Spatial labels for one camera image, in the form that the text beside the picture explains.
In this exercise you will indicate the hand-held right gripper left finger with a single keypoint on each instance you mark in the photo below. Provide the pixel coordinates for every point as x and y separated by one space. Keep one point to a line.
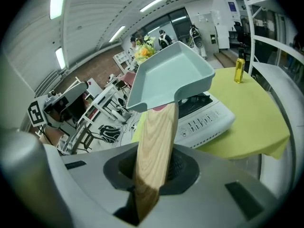
90 193

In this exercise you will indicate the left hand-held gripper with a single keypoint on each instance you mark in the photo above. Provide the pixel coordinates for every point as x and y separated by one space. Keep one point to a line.
69 96

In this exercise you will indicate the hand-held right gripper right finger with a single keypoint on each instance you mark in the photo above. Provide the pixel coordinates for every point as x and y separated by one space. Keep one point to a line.
213 198

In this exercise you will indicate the person's left forearm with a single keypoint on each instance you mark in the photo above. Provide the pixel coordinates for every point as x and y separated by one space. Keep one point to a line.
53 136

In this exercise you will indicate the ceiling light panel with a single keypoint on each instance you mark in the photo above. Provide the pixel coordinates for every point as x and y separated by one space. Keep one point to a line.
60 58
156 2
58 1
116 34

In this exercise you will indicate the black metal chair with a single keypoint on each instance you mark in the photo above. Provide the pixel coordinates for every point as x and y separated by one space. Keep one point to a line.
87 138

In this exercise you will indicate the black and white backpack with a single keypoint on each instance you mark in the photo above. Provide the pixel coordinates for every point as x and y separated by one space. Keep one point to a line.
109 134

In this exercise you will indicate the pink chair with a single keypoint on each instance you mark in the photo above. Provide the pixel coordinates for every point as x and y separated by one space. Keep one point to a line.
127 78

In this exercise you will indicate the white cube shelf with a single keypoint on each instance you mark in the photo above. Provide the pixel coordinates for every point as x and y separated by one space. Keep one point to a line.
122 59

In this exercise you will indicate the yellow and white flower bouquet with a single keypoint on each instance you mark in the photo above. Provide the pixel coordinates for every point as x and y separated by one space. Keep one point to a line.
143 51

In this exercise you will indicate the yellow-green tablecloth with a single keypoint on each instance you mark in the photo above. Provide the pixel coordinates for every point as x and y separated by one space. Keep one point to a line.
251 117

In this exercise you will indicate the dark glass door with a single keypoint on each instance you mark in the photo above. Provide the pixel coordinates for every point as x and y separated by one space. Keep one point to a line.
171 24

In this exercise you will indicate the yellow transparent bottle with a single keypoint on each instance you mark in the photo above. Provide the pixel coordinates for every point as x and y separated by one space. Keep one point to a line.
239 70

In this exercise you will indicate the white metal shelf rack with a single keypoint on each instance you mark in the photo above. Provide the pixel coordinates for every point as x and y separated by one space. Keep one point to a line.
273 75

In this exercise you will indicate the white tall cabinet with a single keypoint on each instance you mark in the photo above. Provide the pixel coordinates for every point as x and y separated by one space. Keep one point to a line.
223 18

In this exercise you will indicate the white frame table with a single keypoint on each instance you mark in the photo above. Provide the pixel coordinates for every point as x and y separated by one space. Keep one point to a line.
102 98

